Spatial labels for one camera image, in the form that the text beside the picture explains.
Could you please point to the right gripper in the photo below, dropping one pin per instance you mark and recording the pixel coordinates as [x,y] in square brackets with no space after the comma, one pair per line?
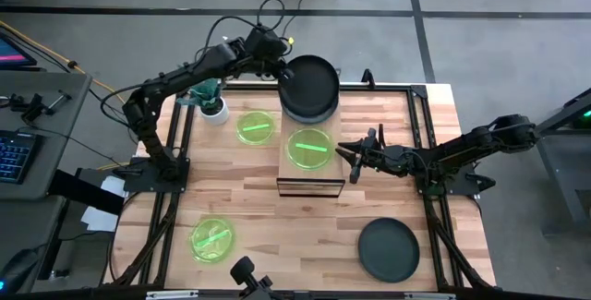
[388,157]

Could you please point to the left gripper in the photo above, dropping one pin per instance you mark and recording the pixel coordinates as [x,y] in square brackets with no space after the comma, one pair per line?
[267,46]

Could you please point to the black round plate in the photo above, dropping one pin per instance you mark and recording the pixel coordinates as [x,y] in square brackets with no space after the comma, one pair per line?
[389,249]
[310,119]
[311,83]

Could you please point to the transparent green round plate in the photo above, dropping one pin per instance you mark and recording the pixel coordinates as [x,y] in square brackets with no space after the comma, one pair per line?
[256,127]
[212,239]
[309,148]

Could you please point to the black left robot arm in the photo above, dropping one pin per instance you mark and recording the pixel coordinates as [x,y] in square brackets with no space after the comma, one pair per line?
[157,92]

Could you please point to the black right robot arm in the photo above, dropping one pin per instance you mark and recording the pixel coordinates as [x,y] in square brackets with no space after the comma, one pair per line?
[461,147]

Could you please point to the green plant in white pot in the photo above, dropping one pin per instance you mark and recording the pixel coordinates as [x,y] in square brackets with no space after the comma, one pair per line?
[214,108]

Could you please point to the black metal stand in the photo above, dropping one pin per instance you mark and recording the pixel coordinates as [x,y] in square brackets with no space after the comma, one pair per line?
[563,152]

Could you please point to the black flat bar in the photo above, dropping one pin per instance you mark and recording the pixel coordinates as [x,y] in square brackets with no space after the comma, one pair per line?
[88,194]

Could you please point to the white paper sheet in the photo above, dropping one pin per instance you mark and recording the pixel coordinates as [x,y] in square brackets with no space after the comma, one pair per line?
[99,219]

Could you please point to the grey side desk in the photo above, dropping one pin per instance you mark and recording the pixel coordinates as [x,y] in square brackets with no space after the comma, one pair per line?
[46,106]

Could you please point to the black clamp tool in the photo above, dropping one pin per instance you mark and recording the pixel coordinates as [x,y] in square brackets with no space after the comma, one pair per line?
[34,106]

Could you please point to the computer monitor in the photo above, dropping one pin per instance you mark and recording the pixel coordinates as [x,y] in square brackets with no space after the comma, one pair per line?
[11,53]

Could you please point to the backlit black keyboard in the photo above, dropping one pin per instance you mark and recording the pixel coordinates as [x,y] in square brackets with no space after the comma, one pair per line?
[14,157]

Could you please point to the black computer mouse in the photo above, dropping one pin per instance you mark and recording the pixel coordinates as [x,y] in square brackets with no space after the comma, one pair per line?
[18,267]

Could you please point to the wooden shelf with black frame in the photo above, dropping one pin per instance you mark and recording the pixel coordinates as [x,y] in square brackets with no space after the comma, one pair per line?
[311,175]

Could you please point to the black aluminium table frame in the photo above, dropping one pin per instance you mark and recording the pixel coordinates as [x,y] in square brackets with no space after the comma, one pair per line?
[383,87]

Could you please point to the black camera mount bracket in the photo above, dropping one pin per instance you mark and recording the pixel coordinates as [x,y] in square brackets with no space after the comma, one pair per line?
[368,78]

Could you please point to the silver metal bracket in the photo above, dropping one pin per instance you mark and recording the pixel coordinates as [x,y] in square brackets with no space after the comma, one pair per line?
[171,295]
[429,296]

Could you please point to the black knob mount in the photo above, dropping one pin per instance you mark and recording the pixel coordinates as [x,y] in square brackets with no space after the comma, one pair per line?
[243,271]

